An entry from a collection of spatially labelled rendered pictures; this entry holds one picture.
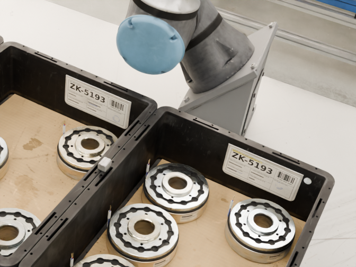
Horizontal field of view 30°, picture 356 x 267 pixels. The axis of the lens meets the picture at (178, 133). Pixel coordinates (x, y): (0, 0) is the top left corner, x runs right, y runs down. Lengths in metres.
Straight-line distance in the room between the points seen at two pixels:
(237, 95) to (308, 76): 1.72
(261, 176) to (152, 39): 0.29
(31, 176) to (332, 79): 2.09
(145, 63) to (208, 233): 0.31
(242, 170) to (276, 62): 1.95
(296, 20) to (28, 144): 2.38
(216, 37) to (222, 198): 0.33
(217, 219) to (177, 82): 0.55
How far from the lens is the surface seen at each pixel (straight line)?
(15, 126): 1.16
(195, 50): 1.26
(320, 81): 2.95
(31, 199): 1.04
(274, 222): 1.01
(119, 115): 1.11
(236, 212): 1.02
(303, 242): 0.92
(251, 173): 1.06
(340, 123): 1.54
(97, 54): 1.58
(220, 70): 1.25
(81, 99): 1.14
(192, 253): 0.99
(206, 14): 1.26
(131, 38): 1.11
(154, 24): 1.08
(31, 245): 0.85
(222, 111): 1.28
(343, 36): 3.34
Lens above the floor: 1.58
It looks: 40 degrees down
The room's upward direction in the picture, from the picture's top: 11 degrees clockwise
